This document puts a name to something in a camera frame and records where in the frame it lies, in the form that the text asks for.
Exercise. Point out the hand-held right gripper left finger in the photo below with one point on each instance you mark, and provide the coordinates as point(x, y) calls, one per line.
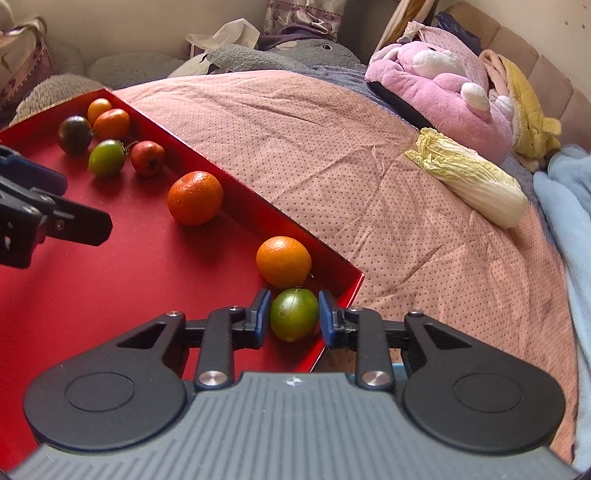
point(262, 316)

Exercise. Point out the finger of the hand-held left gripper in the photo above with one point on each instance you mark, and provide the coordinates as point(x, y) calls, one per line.
point(78, 226)
point(27, 170)

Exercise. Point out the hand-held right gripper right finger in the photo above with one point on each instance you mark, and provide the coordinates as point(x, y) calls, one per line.
point(326, 318)

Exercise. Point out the green round plum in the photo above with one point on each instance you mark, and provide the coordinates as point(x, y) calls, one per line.
point(294, 314)

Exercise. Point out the red tray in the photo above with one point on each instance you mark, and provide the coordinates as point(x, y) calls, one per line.
point(115, 281)

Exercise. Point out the small deep orange tangerine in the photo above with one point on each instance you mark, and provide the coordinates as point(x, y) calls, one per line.
point(112, 124)

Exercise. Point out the dark purple tomato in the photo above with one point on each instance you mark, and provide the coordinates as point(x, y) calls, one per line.
point(74, 134)

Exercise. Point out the large orange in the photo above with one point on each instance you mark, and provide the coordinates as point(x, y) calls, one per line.
point(283, 261)

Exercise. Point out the green tomato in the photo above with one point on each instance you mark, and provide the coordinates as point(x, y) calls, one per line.
point(106, 158)

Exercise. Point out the small yellow-orange kumquat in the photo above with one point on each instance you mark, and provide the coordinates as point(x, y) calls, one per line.
point(98, 109)

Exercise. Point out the red small apple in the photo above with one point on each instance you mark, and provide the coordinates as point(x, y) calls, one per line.
point(147, 159)

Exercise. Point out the floral cushion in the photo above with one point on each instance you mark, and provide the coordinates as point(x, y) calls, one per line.
point(23, 60)

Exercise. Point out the large deep orange tangerine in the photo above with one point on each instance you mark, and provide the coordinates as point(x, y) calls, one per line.
point(195, 197)

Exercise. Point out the pink dotted blanket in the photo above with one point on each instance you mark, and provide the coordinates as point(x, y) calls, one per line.
point(346, 161)

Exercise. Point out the yellow cloth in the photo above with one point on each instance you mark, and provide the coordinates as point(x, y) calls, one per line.
point(406, 18)
point(471, 184)

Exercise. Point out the white paper bag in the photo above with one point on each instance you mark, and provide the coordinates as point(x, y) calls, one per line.
point(226, 34)

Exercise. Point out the grey plush toy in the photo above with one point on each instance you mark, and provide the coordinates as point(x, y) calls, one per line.
point(258, 57)

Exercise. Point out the pink plush rabbit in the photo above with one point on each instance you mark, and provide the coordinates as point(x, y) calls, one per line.
point(438, 97)

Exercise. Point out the light blue blanket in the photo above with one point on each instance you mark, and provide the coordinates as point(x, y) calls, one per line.
point(568, 221)

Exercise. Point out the yellow plush blanket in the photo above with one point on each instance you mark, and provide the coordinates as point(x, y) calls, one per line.
point(526, 110)

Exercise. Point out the peach folded blanket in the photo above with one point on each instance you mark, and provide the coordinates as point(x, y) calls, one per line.
point(494, 67)

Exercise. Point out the floral curtain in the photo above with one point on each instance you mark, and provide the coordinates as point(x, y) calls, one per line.
point(304, 16)

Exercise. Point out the dark patterned cloth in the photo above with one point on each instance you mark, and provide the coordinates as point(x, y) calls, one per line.
point(452, 23)

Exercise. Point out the beige padded headboard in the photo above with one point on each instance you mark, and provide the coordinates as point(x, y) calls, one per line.
point(549, 74)

